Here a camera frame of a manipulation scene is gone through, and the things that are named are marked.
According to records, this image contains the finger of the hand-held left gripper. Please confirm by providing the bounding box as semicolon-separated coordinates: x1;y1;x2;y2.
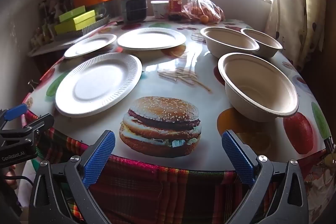
0;103;28;125
22;113;54;135

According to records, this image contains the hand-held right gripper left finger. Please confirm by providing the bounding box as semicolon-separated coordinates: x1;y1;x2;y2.
28;130;116;224

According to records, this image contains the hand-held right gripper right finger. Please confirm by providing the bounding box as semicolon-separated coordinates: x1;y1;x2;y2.
221;130;309;224

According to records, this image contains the white foam plate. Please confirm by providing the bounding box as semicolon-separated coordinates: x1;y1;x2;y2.
117;28;186;51
64;34;117;59
55;53;143;118

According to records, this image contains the beige paper bowl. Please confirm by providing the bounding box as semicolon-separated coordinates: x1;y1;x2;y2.
218;52;300;118
240;28;283;58
200;27;260;59

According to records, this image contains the black binder clip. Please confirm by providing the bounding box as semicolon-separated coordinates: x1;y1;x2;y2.
26;79;44;90

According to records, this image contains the grey side shelf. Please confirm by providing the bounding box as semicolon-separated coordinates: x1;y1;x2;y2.
28;38;79;57

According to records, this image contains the plaid cloth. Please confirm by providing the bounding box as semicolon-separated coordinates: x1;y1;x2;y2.
24;111;326;224

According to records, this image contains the floral cloth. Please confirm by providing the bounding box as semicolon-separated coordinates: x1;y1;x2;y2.
302;148;336;224

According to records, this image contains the green box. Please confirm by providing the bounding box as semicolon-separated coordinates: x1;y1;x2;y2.
54;10;96;35
58;5;87;22

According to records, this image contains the striped tray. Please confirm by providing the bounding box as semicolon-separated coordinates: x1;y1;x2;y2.
54;15;111;37

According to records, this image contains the glass mug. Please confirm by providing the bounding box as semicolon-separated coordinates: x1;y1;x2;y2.
93;2;108;18

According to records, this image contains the small grey heater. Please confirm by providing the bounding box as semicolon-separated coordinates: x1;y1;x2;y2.
121;0;147;24

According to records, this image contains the plastic bag of oranges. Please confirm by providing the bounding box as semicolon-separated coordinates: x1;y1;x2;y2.
161;0;225;24

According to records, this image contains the white tub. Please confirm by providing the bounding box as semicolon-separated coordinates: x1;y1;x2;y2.
151;0;169;19

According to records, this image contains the cherry print curtain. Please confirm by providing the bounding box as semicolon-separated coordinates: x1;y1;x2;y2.
264;0;328;69

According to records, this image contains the red label jar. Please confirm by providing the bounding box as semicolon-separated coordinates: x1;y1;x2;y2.
167;0;184;21

